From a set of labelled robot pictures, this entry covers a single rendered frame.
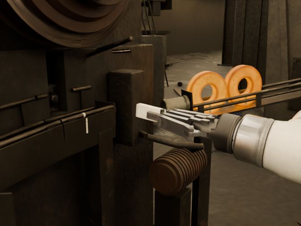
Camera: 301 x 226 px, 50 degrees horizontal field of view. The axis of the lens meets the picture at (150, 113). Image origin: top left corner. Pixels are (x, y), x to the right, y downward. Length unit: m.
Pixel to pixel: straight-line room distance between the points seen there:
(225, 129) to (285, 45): 2.77
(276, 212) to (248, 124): 1.32
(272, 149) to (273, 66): 2.87
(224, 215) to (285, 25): 2.09
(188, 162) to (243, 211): 0.84
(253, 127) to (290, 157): 0.08
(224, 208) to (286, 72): 1.85
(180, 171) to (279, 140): 0.49
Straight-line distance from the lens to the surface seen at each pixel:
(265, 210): 1.88
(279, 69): 3.41
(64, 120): 0.80
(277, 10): 3.43
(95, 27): 0.83
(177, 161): 1.03
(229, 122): 0.61
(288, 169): 0.58
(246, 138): 0.59
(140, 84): 1.01
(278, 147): 0.57
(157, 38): 3.56
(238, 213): 1.82
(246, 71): 1.24
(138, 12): 1.27
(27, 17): 0.72
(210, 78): 1.15
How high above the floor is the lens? 0.92
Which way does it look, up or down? 14 degrees down
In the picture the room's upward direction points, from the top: straight up
